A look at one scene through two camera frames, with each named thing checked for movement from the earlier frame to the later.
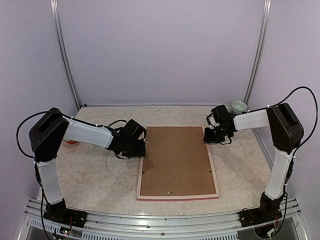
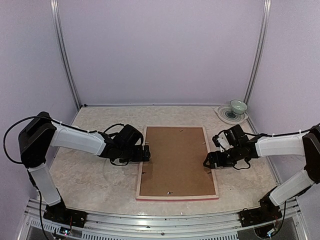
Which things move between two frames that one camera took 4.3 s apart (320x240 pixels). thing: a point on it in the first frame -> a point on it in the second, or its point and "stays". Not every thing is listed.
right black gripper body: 216,136 -> 230,160
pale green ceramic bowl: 238,106 stays
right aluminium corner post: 266,18 stays
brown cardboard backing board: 175,162 stays
